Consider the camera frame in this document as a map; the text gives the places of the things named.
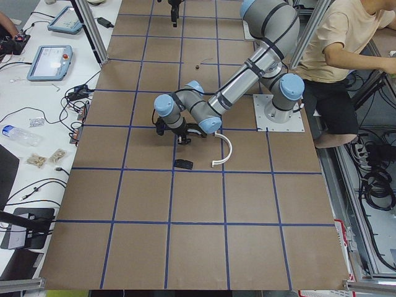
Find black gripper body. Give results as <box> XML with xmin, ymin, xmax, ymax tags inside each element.
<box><xmin>173</xmin><ymin>123</ymin><xmax>207</xmax><ymax>145</ymax></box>
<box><xmin>168</xmin><ymin>0</ymin><xmax>183</xmax><ymax>24</ymax></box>

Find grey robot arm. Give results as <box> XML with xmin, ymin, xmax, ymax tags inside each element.
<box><xmin>154</xmin><ymin>1</ymin><xmax>304</xmax><ymax>144</ymax></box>

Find black flat plastic part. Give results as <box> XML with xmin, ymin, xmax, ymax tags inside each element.
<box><xmin>173</xmin><ymin>159</ymin><xmax>194</xmax><ymax>170</ymax></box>

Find white curved plastic clamp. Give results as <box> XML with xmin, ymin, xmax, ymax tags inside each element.
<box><xmin>210</xmin><ymin>130</ymin><xmax>234</xmax><ymax>168</ymax></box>

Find far blue teach pendant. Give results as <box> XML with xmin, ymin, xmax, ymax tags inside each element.
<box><xmin>47</xmin><ymin>6</ymin><xmax>82</xmax><ymax>35</ymax></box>

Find blue teach pendant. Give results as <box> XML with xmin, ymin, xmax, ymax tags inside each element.
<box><xmin>47</xmin><ymin>6</ymin><xmax>82</xmax><ymax>35</ymax></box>
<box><xmin>27</xmin><ymin>45</ymin><xmax>73</xmax><ymax>82</ymax></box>

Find bag of small parts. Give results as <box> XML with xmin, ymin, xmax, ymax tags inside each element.
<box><xmin>25</xmin><ymin>153</ymin><xmax>47</xmax><ymax>168</ymax></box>
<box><xmin>48</xmin><ymin>148</ymin><xmax>67</xmax><ymax>164</ymax></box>

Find near blue teach pendant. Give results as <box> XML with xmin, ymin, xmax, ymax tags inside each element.
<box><xmin>27</xmin><ymin>45</ymin><xmax>73</xmax><ymax>82</ymax></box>

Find person in beige shirt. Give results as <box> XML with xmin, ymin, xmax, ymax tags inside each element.
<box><xmin>296</xmin><ymin>0</ymin><xmax>395</xmax><ymax>149</ymax></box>

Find clear plastic water bottle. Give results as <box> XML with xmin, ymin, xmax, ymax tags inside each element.
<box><xmin>1</xmin><ymin>125</ymin><xmax>42</xmax><ymax>147</ymax></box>

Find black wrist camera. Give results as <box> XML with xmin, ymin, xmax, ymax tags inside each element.
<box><xmin>155</xmin><ymin>117</ymin><xmax>166</xmax><ymax>136</ymax></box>

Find aluminium frame post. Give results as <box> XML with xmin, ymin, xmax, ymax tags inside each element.
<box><xmin>71</xmin><ymin>0</ymin><xmax>108</xmax><ymax>65</ymax></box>

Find black power adapter with cables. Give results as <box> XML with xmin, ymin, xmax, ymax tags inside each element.
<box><xmin>64</xmin><ymin>84</ymin><xmax>95</xmax><ymax>103</ymax></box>

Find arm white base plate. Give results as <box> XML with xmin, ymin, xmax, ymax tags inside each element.
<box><xmin>253</xmin><ymin>94</ymin><xmax>305</xmax><ymax>133</ymax></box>

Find coiled black cables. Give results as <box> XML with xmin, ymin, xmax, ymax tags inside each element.
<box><xmin>358</xmin><ymin>140</ymin><xmax>396</xmax><ymax>212</ymax></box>

